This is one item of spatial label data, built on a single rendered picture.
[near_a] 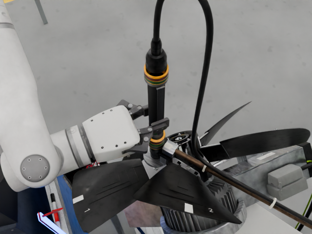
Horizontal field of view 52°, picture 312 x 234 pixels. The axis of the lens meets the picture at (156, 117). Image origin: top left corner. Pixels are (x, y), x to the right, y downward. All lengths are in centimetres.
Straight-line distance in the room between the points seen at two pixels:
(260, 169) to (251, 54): 197
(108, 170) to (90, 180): 6
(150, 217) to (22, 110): 66
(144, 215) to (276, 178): 44
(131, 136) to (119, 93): 193
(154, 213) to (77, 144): 53
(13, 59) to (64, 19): 259
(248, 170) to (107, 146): 54
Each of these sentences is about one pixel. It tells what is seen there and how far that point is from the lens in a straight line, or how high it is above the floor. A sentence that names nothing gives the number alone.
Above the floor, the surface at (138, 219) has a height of 97.
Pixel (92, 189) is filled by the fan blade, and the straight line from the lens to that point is 97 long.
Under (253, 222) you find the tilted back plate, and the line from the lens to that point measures 100.
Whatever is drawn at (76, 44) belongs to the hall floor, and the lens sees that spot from 297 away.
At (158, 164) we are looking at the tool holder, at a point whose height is 129.
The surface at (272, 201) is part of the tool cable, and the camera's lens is 75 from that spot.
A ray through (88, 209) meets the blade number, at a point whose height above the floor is 118.
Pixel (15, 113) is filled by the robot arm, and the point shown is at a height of 162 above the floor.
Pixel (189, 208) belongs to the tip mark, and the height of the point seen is 144.
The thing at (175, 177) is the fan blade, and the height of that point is 135.
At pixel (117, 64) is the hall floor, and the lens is 275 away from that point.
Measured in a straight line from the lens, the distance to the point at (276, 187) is 106.
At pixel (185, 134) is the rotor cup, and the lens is 98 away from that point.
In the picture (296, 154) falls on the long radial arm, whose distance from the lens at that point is 113.
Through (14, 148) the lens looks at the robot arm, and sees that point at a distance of 57.
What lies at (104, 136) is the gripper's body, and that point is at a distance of 64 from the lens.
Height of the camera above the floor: 207
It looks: 59 degrees down
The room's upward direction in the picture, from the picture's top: straight up
